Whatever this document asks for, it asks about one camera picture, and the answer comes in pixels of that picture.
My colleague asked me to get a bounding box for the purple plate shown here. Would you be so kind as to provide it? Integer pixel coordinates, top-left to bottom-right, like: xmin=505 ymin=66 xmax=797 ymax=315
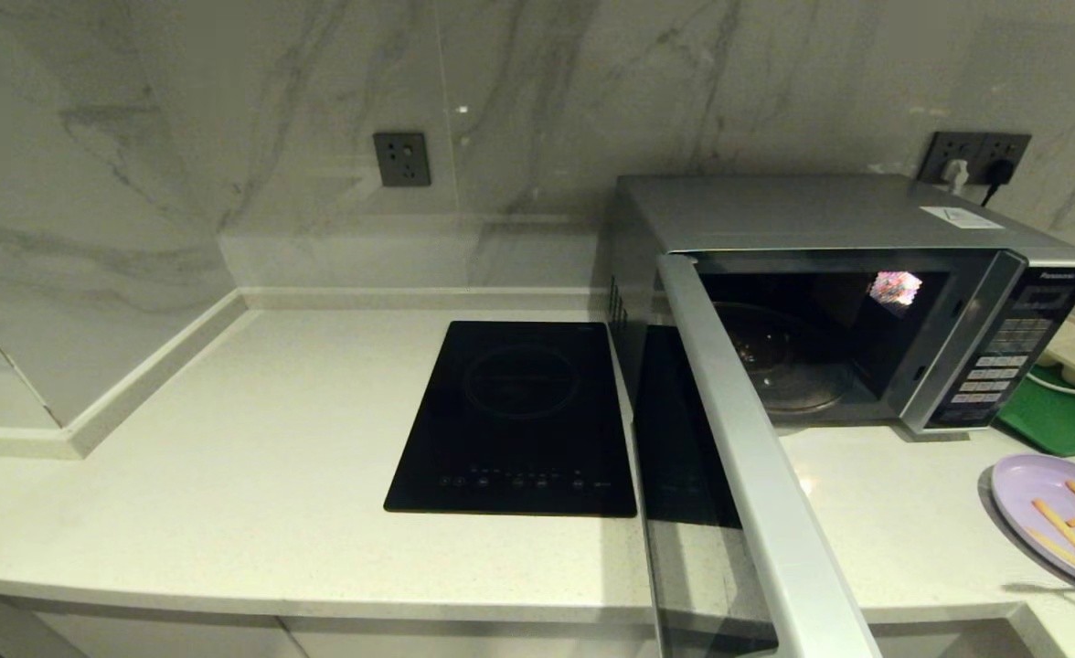
xmin=992 ymin=454 xmax=1075 ymax=597

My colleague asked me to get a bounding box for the silver microwave oven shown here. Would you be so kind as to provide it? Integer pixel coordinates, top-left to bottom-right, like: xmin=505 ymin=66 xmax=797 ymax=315
xmin=609 ymin=174 xmax=1075 ymax=442

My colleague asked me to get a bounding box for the black induction cooktop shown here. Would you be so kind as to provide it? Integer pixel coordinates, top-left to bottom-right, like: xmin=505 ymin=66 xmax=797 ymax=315
xmin=384 ymin=320 xmax=638 ymax=518

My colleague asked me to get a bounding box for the large beige cabinet drawer front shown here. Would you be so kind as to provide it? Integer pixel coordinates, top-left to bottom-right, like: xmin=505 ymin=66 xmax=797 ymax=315
xmin=35 ymin=608 xmax=659 ymax=658

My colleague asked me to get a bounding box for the green plastic tray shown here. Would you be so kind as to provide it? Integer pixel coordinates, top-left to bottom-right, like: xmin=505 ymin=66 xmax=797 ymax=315
xmin=996 ymin=366 xmax=1075 ymax=458

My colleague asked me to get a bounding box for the beige corner cabinet panel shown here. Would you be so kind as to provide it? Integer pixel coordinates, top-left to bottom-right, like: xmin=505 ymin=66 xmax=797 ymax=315
xmin=0 ymin=594 xmax=90 ymax=658

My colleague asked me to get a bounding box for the grey single wall socket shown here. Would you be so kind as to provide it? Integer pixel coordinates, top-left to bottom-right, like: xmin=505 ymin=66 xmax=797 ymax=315
xmin=373 ymin=132 xmax=432 ymax=188

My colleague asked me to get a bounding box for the grey double wall socket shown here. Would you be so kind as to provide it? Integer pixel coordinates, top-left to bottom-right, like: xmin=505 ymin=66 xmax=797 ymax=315
xmin=918 ymin=132 xmax=1032 ymax=186

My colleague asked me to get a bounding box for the black power plug with cable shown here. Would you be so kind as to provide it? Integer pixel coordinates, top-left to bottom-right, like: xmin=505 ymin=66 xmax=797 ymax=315
xmin=980 ymin=161 xmax=1016 ymax=209

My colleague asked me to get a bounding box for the white power cable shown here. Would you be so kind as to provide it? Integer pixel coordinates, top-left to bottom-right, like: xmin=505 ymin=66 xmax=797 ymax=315
xmin=1027 ymin=373 xmax=1075 ymax=404

